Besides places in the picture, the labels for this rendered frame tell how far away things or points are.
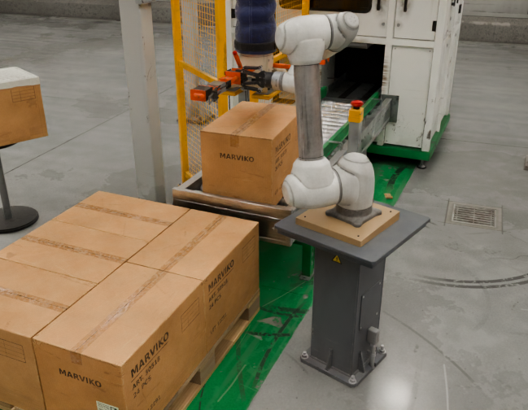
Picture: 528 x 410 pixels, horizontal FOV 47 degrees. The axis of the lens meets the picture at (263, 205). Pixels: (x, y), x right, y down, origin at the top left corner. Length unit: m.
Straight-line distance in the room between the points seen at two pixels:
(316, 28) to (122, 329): 1.34
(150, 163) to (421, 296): 2.02
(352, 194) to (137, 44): 2.05
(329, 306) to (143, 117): 2.02
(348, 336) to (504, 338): 0.93
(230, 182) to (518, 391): 1.71
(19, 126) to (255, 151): 1.77
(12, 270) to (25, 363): 0.51
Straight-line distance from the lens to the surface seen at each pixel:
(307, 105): 2.37
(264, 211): 3.11
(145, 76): 4.08
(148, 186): 4.36
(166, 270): 2.71
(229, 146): 3.13
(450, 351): 3.23
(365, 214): 2.58
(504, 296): 3.73
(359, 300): 2.70
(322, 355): 2.98
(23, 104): 4.23
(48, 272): 2.82
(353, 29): 2.38
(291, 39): 2.31
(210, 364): 2.91
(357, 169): 2.48
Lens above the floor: 1.95
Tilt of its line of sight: 26 degrees down
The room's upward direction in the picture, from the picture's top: straight up
